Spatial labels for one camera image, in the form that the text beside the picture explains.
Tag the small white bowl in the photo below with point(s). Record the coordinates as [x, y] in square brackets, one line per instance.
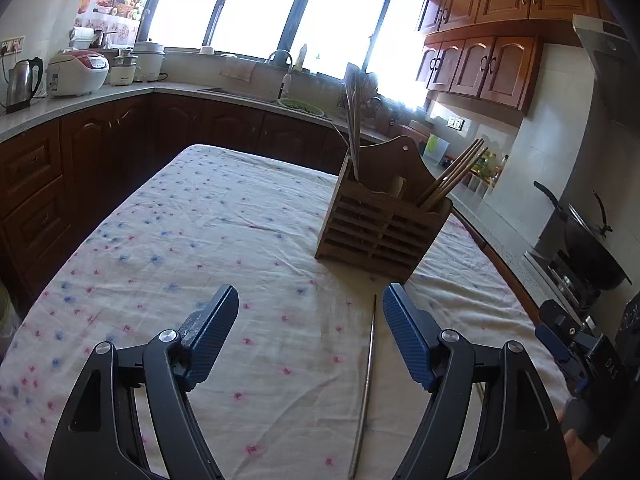
[207, 50]

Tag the steel range hood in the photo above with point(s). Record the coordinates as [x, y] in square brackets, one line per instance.
[610, 75]

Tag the large white cooker pot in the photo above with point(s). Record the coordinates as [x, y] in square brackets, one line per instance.
[149, 60]

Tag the paper towel roll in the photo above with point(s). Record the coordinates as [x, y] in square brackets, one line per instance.
[82, 37]

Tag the wall socket strip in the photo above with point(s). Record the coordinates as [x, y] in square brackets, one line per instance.
[12, 44]

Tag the small white steamer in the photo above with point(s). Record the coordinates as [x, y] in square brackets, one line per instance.
[124, 72]

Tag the green colander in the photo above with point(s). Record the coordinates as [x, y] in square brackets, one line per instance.
[300, 105]

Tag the black wok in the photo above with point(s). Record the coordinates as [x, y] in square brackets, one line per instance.
[590, 255]

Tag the lower wooden cabinets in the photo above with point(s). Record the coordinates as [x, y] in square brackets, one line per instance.
[100, 150]

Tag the hanging dish cloth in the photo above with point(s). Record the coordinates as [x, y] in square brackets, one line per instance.
[237, 69]

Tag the person's right hand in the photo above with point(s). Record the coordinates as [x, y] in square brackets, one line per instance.
[580, 460]

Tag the wooden cabinets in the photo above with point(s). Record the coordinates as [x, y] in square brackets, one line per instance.
[500, 65]
[100, 150]

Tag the yellow bottle on sill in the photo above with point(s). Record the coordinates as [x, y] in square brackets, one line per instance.
[301, 57]

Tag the gas stove hob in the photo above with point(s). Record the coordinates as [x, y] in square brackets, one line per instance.
[565, 280]

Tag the floral white tablecloth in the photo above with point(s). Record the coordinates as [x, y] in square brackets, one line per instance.
[225, 240]

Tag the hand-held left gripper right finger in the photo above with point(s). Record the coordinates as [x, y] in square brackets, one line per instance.
[405, 340]

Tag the metal kitchen faucet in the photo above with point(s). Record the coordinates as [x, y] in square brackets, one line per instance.
[286, 80]

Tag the upper wooden cabinets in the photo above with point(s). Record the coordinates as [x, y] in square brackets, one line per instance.
[500, 65]

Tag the white pitcher green lid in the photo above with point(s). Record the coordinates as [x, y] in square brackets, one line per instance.
[435, 147]

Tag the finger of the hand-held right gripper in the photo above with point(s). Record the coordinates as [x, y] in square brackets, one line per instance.
[557, 314]
[560, 357]

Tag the small wall socket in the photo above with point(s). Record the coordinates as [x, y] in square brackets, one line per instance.
[455, 123]

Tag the wooden chopstick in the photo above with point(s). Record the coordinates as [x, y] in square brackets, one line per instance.
[452, 174]
[458, 182]
[450, 170]
[455, 178]

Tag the steel electric kettle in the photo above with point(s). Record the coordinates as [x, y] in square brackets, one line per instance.
[22, 82]

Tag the kitchen window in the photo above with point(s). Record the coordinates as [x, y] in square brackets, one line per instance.
[340, 10]

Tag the row of spice jars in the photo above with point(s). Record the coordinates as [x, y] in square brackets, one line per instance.
[480, 185]

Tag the wooden utensil holder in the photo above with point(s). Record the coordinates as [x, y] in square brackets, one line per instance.
[380, 230]

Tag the white red rice cooker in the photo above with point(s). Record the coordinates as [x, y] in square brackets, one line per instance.
[75, 72]

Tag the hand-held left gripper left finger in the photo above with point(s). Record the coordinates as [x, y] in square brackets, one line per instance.
[212, 330]

